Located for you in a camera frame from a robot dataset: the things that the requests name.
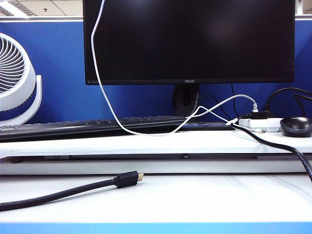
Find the white Type-C charging cable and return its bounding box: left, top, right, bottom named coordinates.
left=90, top=0, right=239, bottom=137

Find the black monitor stand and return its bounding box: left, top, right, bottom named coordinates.
left=172, top=84, right=236, bottom=131

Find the black ASUS monitor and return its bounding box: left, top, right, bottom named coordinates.
left=82, top=0, right=296, bottom=86

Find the black Logitech keyboard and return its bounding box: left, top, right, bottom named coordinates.
left=0, top=116, right=190, bottom=143

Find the white power strip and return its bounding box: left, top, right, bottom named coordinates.
left=238, top=117, right=285, bottom=133

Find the blue office partition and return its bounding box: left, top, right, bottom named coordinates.
left=0, top=19, right=312, bottom=125

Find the blue table edge strip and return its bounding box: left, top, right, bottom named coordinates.
left=0, top=222, right=312, bottom=234

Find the white desk fan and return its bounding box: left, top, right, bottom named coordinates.
left=0, top=33, right=43, bottom=126

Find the black computer mouse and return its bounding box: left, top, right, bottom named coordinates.
left=279, top=117, right=312, bottom=137

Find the thin black monitor cable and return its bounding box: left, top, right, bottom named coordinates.
left=179, top=94, right=231, bottom=122
left=230, top=84, right=241, bottom=119

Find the black cable with gold connector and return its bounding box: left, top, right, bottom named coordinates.
left=0, top=171, right=144, bottom=212

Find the white cable with ribbed plug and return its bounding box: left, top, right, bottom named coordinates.
left=185, top=94, right=259, bottom=120

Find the black plug with cable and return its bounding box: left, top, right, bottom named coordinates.
left=242, top=87, right=312, bottom=120

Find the thick black power cable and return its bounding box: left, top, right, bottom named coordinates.
left=230, top=123, right=312, bottom=183

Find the thin black mouse cable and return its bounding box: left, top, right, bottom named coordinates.
left=293, top=94, right=312, bottom=118

